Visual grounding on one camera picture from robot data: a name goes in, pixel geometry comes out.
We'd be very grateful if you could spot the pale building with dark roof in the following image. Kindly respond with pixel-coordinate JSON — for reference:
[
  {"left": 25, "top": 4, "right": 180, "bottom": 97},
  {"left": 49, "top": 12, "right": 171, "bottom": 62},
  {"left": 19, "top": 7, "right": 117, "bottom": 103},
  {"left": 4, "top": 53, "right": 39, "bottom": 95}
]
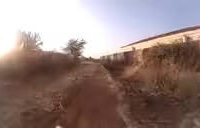
[{"left": 99, "top": 23, "right": 200, "bottom": 68}]

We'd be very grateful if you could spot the dry hedge by building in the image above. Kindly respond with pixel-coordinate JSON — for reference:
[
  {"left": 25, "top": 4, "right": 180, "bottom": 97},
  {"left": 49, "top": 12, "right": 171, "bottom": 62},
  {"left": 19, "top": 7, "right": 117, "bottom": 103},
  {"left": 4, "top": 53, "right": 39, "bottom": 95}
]
[{"left": 141, "top": 36, "right": 200, "bottom": 75}]

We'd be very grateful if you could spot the leafy green tree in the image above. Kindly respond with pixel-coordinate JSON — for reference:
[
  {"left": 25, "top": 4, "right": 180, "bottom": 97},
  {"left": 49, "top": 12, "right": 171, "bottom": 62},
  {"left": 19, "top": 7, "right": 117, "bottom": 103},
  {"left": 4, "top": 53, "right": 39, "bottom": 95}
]
[{"left": 61, "top": 37, "right": 88, "bottom": 62}]

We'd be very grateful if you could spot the dry brown scrub ground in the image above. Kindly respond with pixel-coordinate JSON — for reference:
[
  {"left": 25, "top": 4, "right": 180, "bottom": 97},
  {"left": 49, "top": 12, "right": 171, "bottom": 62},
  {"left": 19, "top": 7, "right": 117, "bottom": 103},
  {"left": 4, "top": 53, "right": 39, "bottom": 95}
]
[{"left": 0, "top": 49, "right": 86, "bottom": 128}]

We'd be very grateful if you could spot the bare-branched tree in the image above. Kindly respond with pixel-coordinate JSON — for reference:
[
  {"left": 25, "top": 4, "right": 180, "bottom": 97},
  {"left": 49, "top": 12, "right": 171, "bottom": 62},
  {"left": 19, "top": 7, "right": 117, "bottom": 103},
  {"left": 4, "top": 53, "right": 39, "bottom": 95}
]
[{"left": 15, "top": 30, "right": 44, "bottom": 52}]

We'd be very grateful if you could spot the dry yellow grass ground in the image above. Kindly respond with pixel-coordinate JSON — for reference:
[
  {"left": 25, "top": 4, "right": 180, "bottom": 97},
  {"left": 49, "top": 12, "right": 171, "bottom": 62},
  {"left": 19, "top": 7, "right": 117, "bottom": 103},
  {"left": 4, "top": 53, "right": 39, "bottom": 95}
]
[{"left": 101, "top": 61, "right": 200, "bottom": 128}]

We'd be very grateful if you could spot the red dirt path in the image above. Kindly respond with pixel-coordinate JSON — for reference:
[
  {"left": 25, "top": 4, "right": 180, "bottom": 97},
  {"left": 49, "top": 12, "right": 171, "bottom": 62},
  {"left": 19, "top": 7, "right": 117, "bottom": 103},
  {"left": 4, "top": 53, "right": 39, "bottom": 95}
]
[{"left": 62, "top": 61, "right": 130, "bottom": 128}]

